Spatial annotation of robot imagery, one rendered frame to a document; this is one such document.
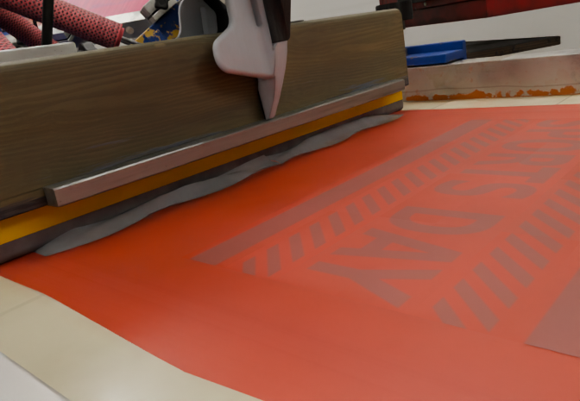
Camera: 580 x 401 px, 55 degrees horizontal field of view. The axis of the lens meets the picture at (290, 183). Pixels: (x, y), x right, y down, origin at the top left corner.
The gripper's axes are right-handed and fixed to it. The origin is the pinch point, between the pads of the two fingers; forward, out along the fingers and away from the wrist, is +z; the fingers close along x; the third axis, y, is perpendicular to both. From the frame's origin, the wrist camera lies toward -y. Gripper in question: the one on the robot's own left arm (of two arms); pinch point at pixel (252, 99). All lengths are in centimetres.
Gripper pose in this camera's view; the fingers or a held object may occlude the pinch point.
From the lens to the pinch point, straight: 42.1
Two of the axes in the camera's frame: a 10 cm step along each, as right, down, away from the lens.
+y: -6.6, 3.0, -6.9
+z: 1.6, 9.5, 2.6
